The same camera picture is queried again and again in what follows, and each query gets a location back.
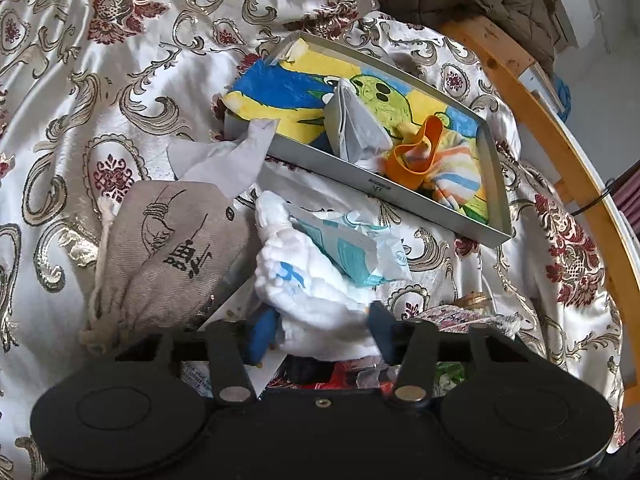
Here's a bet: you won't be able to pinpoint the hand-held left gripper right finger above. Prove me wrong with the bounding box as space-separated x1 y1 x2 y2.
367 300 529 407

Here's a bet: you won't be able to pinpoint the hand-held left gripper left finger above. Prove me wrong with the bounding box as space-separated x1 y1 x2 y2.
115 305 281 407

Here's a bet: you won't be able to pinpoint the white quilted cloth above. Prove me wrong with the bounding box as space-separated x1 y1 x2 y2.
252 190 396 361

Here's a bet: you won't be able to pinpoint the blue white plastic packet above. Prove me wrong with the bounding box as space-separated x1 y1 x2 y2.
292 210 413 288

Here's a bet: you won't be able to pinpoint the grey drawstring pouch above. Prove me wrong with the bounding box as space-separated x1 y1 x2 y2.
80 180 258 356

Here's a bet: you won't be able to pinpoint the grey shallow box tray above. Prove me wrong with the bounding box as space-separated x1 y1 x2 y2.
222 30 516 248

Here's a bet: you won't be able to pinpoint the pale grey smooth cloth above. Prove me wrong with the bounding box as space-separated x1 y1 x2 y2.
167 117 281 198

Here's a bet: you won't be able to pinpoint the striped yellow orange sock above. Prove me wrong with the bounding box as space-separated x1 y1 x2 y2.
370 127 481 211

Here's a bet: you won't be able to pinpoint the small white carton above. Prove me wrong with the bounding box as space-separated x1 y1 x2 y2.
180 275 288 401

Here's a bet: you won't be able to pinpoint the clear packet with red edge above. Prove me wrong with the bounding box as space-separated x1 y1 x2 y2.
287 355 401 392

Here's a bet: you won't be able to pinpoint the bag of green candies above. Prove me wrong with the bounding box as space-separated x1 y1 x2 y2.
415 305 523 389

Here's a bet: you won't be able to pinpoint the cartoon drawing paper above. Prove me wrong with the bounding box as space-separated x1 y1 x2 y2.
222 42 493 223

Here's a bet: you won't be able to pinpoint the floral satin blanket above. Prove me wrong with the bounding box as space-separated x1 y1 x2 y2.
0 0 640 480

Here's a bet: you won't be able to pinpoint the blue bag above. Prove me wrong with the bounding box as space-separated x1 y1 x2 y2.
552 75 571 121

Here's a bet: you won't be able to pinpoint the white air conditioner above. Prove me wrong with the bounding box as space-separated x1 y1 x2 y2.
552 0 611 53

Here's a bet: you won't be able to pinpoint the black cable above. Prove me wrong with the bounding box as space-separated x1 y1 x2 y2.
570 180 618 218

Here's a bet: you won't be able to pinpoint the wooden bed frame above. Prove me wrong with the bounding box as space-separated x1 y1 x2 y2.
440 15 626 311

